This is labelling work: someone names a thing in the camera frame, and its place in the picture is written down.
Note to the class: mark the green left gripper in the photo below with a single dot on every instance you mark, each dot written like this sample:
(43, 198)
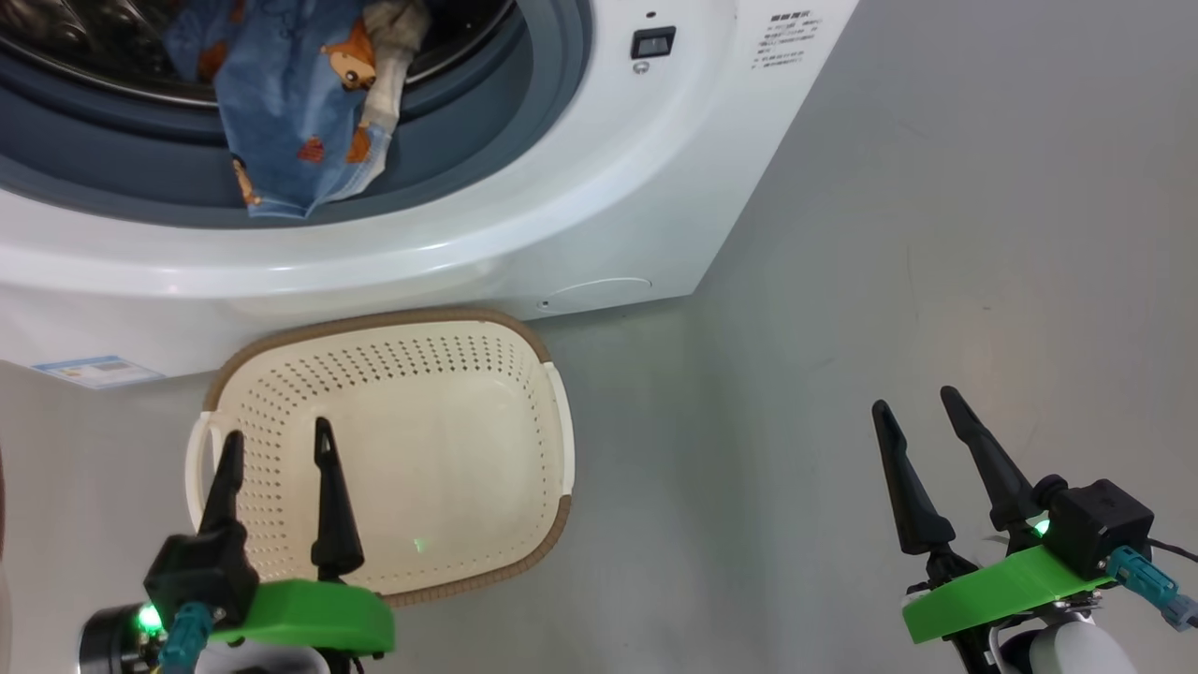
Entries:
(318, 618)

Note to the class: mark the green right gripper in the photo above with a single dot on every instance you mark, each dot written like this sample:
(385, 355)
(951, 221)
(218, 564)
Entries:
(992, 594)

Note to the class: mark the blue cartoon print garment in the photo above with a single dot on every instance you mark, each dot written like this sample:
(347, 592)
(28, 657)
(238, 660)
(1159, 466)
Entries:
(290, 103)

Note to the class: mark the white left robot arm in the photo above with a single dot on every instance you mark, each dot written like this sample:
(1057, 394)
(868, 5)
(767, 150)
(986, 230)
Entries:
(271, 663)

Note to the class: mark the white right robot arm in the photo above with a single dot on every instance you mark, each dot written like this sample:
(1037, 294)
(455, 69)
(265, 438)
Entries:
(1076, 651)

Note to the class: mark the cream perforated laundry basket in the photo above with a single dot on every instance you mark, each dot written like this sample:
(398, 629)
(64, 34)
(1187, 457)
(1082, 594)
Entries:
(449, 449)

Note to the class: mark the grey rubber door gasket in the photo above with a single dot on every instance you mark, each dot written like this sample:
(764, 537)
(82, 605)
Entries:
(468, 159)

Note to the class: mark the white washing machine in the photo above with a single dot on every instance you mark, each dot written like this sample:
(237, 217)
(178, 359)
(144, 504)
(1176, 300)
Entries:
(608, 187)

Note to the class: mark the black door latch socket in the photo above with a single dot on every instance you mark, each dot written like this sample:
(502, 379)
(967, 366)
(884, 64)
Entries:
(652, 43)

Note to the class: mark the black left wrist cylinder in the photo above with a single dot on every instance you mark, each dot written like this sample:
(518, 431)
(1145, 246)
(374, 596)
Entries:
(108, 646)

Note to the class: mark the blue energy label sticker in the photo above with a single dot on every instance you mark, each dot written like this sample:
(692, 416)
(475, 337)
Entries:
(98, 372)

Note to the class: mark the round white filter cover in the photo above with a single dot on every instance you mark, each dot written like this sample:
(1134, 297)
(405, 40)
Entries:
(599, 295)

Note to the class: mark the steel washer drum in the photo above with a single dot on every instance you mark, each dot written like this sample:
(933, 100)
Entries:
(94, 47)

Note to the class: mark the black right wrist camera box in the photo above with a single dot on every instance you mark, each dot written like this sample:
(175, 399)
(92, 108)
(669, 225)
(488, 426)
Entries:
(1100, 524)

